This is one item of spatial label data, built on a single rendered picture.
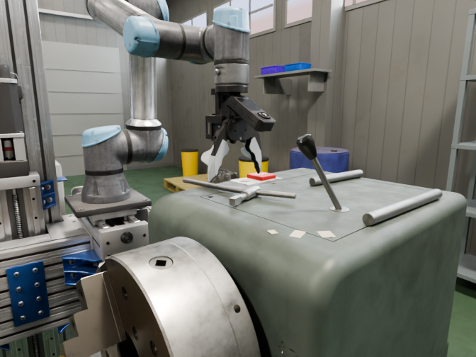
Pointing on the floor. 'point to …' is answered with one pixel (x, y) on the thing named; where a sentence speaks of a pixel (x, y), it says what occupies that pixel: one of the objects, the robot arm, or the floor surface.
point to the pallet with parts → (197, 180)
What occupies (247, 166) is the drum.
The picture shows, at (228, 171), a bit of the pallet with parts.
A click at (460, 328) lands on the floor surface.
